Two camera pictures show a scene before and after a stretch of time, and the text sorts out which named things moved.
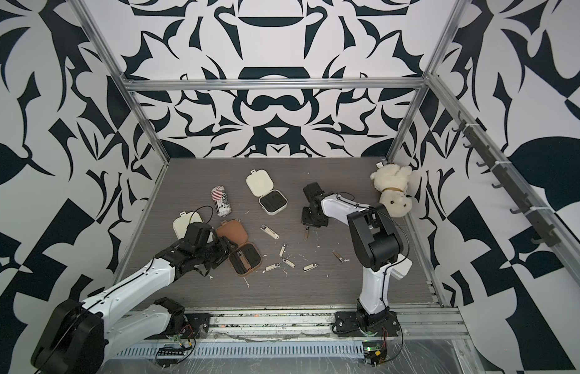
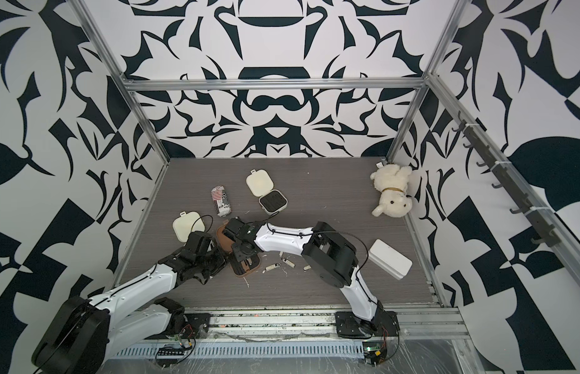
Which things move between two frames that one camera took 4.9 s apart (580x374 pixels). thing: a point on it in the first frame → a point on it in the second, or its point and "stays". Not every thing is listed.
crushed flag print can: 223,205 stays
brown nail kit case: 247,258 stays
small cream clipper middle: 288,262 stays
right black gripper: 305,221 → 236,254
